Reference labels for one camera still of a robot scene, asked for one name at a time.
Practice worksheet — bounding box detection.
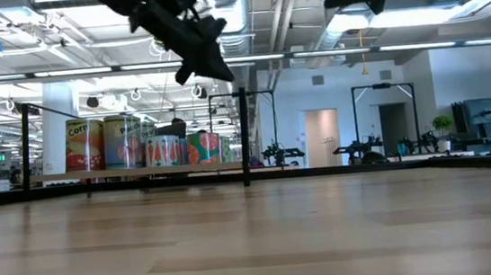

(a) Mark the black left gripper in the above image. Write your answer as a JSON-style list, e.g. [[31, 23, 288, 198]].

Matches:
[[126, 0, 236, 92]]

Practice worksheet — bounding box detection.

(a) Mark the tall peas can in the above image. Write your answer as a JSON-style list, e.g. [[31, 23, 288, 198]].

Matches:
[[138, 120, 159, 142]]

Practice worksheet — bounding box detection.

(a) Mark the short orange slices can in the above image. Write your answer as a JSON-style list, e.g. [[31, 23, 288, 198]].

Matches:
[[184, 130, 223, 166]]

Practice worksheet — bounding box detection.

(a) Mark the short blue patterned can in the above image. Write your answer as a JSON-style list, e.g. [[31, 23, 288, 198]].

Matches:
[[176, 137, 192, 166]]

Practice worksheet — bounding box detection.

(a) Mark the short carrot print can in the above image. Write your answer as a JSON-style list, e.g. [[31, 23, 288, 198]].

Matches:
[[143, 133, 183, 170]]

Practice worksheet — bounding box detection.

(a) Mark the tall peaches can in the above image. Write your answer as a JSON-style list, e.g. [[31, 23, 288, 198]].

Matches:
[[101, 113, 147, 172]]

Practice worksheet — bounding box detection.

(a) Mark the tall orange corn can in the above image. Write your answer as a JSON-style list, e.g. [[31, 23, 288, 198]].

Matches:
[[61, 116, 109, 174]]

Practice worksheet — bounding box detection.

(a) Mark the horizontal overhead light bar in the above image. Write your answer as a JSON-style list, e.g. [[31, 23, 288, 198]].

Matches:
[[0, 26, 491, 93]]

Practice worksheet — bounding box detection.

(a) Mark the yellow hanging pendant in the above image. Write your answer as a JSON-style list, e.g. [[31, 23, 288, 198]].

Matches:
[[355, 31, 370, 76]]

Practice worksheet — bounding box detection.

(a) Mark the pale door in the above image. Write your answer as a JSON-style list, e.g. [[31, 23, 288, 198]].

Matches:
[[304, 108, 343, 169]]

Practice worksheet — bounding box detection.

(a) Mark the white building column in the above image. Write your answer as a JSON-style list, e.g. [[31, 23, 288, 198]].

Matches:
[[34, 79, 86, 176]]

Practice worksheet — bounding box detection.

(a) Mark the potted green plant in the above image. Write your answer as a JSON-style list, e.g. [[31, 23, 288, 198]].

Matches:
[[432, 113, 456, 154]]

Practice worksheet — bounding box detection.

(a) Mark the grey monitor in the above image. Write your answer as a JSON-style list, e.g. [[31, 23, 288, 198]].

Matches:
[[451, 97, 491, 136]]

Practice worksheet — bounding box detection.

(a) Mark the silver ribbed ventilation duct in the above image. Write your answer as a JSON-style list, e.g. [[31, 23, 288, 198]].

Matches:
[[209, 0, 264, 96]]

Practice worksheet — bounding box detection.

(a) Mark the large grey ventilation duct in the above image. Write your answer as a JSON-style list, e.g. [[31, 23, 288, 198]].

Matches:
[[303, 7, 360, 72]]

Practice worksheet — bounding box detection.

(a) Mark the thin black shelf frame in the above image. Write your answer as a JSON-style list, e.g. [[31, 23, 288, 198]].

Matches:
[[14, 81, 255, 208]]

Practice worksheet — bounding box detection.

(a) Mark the black background rig frame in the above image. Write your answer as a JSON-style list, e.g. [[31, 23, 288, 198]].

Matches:
[[350, 79, 423, 164]]

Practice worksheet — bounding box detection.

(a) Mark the thin black background frame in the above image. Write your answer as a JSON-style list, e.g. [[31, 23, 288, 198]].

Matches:
[[207, 87, 282, 173]]

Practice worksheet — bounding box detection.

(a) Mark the black aluminium table frame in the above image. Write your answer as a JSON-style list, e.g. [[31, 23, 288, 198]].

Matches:
[[0, 143, 491, 220]]

